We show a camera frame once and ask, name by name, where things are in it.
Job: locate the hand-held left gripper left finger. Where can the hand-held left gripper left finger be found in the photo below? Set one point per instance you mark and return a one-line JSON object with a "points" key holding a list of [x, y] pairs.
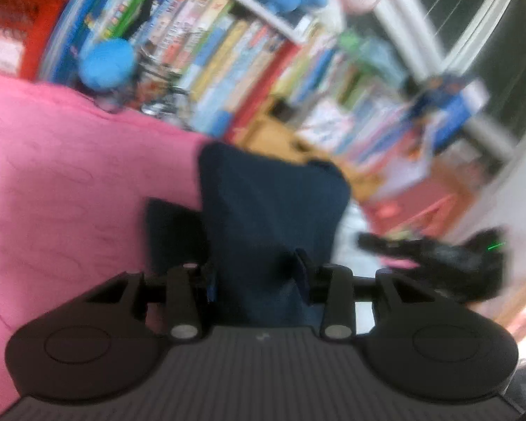
{"points": [[210, 288]]}

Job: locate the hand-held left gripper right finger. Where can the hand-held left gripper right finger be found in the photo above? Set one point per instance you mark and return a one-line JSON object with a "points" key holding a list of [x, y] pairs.
{"points": [[302, 272]]}

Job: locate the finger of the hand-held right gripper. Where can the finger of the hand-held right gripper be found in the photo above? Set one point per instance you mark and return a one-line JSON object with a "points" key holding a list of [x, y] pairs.
{"points": [[390, 248]]}

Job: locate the white and navy jacket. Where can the white and navy jacket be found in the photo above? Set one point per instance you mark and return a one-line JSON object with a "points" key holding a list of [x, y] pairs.
{"points": [[267, 201]]}

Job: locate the orange toy package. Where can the orange toy package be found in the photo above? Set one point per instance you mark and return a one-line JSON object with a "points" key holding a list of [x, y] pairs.
{"points": [[412, 201]]}

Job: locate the wooden drawer box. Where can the wooden drawer box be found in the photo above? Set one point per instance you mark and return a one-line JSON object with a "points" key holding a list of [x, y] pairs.
{"points": [[276, 140]]}

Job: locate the white printed box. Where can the white printed box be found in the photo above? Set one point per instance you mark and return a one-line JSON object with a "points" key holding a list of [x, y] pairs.
{"points": [[328, 120]]}

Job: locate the blue package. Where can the blue package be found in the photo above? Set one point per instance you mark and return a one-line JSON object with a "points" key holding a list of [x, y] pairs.
{"points": [[451, 109]]}

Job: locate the black power adapter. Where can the black power adapter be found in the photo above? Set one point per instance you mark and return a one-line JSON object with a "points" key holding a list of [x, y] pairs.
{"points": [[282, 109]]}

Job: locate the folded green cloth stack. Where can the folded green cloth stack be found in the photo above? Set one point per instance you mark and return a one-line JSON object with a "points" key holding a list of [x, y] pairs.
{"points": [[368, 55]]}

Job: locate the miniature bicycle model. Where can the miniature bicycle model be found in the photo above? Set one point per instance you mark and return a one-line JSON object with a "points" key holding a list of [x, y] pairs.
{"points": [[162, 96]]}

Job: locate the blue plush ball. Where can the blue plush ball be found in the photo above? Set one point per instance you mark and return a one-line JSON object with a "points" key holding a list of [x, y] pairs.
{"points": [[107, 63]]}

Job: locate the row of books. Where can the row of books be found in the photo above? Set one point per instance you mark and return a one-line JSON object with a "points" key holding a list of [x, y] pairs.
{"points": [[210, 39]]}

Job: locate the red gift box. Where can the red gift box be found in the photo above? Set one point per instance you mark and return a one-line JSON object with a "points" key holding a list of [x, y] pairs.
{"points": [[22, 30]]}

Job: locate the white window frame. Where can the white window frame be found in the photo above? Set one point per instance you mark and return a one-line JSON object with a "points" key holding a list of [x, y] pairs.
{"points": [[464, 30]]}

